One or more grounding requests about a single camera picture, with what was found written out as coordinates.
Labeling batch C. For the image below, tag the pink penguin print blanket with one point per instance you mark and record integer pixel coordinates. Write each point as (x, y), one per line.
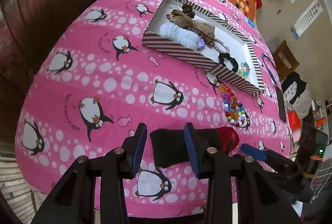
(116, 70)

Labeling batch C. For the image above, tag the wall calendar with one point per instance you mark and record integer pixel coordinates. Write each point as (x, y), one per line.
(310, 15)

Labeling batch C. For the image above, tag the black scrunchie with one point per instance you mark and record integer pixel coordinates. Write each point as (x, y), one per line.
(223, 57)

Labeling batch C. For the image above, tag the white black floral bag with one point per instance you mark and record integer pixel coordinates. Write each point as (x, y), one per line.
(298, 96)

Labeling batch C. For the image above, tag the striped cardboard box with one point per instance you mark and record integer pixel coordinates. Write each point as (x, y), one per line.
(181, 48)

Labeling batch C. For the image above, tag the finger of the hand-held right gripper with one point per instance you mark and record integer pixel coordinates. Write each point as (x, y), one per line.
(253, 152)

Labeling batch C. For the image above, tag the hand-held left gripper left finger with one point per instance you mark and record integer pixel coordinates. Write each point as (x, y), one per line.
(137, 148)

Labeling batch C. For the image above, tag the brown leopard hair bow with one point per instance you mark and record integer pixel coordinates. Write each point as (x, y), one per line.
(199, 28)

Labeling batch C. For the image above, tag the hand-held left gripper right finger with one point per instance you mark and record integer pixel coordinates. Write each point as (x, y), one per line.
(190, 146)

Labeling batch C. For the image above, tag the black velvet hair band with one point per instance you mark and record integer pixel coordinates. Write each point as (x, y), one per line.
(166, 146)

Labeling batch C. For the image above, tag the red hair accessory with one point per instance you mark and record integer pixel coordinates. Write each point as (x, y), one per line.
(228, 138)

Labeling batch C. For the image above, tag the red plastic bag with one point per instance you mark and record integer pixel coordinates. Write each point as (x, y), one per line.
(294, 120)

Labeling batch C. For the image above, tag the wooden chair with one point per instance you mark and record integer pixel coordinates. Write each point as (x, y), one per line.
(285, 57)

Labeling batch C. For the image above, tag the white fluffy scrunchie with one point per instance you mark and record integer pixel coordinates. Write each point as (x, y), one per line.
(176, 31)

